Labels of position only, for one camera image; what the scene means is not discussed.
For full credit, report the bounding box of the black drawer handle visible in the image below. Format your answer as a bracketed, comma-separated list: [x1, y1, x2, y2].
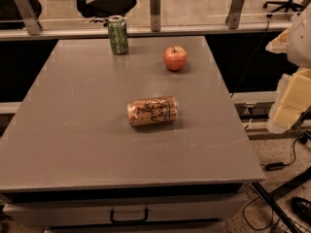
[110, 209, 149, 225]

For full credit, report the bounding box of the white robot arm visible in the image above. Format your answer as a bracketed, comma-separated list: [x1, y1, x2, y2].
[265, 7, 311, 134]

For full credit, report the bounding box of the red apple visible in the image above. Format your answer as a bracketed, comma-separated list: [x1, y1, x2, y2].
[163, 46, 188, 71]

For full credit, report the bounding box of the black hanging cable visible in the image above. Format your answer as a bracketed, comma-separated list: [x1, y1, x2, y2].
[230, 19, 271, 99]

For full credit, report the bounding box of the metal railing post right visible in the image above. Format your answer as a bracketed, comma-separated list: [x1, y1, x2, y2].
[225, 0, 245, 29]

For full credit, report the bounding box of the green soda can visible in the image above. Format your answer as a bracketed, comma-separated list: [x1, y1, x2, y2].
[108, 16, 128, 54]

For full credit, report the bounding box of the metal railing post middle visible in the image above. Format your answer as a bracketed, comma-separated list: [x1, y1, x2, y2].
[150, 0, 160, 32]

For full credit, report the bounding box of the metal railing post left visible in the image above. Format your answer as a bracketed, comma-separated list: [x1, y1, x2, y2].
[14, 0, 42, 36]

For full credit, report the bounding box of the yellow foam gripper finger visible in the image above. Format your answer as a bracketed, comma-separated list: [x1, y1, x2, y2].
[266, 68, 311, 134]

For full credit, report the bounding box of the grey cabinet drawer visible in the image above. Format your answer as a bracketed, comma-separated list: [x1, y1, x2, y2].
[4, 193, 246, 227]

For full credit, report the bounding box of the metal railing post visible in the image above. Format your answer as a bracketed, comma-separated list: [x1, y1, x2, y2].
[225, 0, 245, 29]
[14, 0, 42, 36]
[150, 0, 160, 32]

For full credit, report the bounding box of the black shoe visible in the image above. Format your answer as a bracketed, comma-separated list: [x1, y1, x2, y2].
[291, 197, 311, 225]

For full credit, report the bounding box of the black wire basket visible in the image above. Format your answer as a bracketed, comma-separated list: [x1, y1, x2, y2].
[269, 217, 311, 233]

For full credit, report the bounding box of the orange soda can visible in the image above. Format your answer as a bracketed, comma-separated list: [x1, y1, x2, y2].
[127, 96, 179, 126]

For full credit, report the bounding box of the black floor cable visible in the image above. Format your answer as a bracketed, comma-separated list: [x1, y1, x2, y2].
[242, 196, 275, 232]

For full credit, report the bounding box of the black power adapter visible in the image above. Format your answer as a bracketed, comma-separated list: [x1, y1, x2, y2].
[264, 162, 286, 172]

